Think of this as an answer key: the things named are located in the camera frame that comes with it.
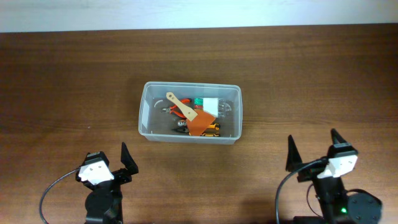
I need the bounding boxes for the red handled side cutters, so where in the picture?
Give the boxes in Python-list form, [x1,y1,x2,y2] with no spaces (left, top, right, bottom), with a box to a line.
[161,98,192,119]

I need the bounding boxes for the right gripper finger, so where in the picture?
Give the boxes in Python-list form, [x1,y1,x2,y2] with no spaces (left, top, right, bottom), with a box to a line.
[285,135,303,172]
[330,128,347,144]

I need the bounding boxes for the orange bit holder strip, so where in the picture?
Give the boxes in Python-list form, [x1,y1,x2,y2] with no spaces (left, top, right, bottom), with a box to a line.
[177,120,187,127]

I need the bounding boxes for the screwdriver set clear pack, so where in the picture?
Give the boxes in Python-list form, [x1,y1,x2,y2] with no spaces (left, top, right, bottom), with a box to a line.
[194,98,232,118]

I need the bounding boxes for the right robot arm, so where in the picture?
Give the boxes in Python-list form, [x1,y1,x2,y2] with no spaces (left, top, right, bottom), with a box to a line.
[285,129,382,224]

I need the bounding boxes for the orange black long-nose pliers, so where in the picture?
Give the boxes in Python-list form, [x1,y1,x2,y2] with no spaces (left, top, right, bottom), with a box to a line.
[173,123,220,137]

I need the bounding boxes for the clear plastic container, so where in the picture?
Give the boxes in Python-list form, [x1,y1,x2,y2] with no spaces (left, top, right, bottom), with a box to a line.
[138,82,243,144]

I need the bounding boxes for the orange scraper wooden handle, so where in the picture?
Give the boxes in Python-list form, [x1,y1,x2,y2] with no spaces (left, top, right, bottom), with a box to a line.
[166,92,216,136]

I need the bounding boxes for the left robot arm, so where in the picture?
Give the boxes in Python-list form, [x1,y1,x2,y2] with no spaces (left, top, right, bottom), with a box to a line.
[75,142,139,224]

